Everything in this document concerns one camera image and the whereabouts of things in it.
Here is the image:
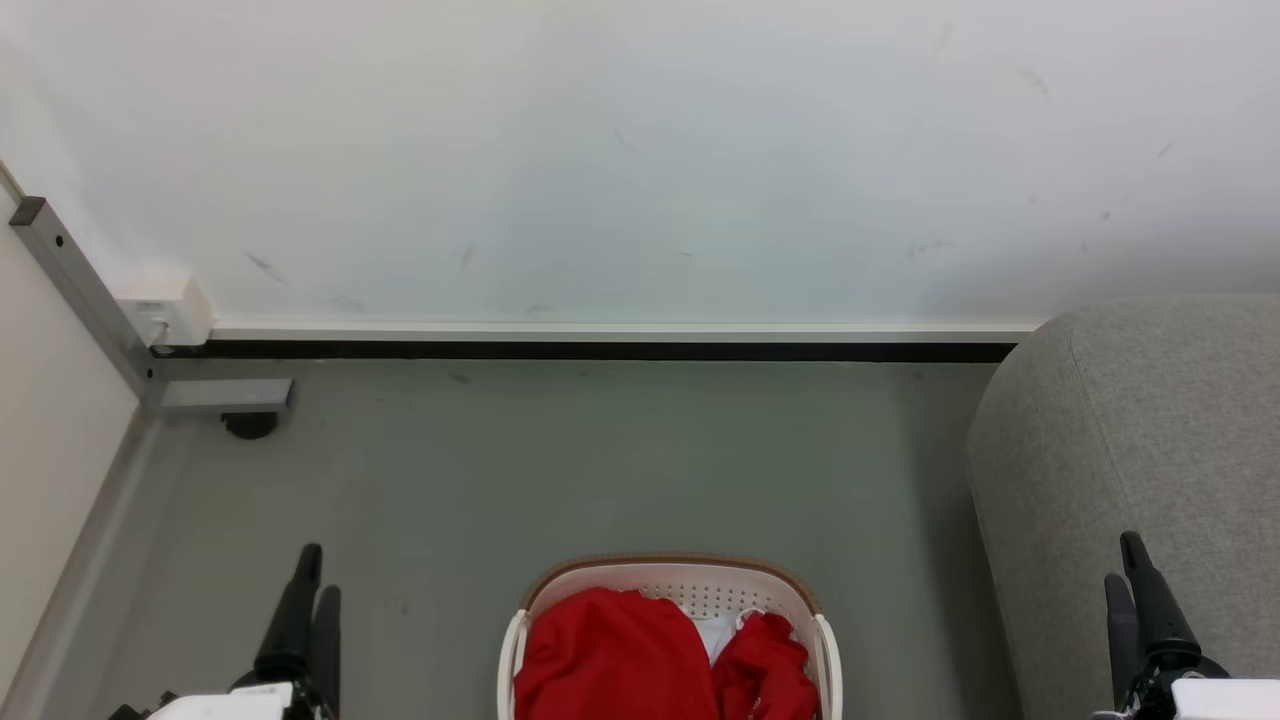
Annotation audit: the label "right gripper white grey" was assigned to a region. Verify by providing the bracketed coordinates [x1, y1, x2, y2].
[1090, 531, 1280, 720]

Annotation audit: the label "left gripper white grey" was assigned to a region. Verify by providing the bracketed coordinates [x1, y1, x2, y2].
[106, 543, 343, 720]

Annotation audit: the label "red jersey black lettering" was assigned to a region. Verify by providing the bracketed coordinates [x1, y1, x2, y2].
[513, 587, 721, 720]

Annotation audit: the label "red sweatshirt letter print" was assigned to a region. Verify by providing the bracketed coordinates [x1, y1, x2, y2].
[711, 611, 820, 720]

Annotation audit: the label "white cloth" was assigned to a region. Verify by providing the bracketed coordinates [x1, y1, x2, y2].
[688, 608, 767, 665]

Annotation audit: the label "white laundry basket brown rim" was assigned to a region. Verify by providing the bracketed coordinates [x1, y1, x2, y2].
[497, 553, 844, 720]

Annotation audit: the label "grey fabric sofa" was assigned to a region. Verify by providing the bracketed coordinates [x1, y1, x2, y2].
[965, 293, 1280, 720]

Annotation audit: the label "beige partition panel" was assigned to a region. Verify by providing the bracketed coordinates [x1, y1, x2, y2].
[0, 165, 143, 701]

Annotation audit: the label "white wall socket box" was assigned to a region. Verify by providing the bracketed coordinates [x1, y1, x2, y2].
[116, 274, 215, 349]

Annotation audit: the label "aluminium profile frame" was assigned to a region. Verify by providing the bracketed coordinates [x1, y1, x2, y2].
[9, 196, 295, 417]

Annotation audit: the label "white wall baseboard strip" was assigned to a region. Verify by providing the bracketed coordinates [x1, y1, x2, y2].
[208, 319, 1043, 347]

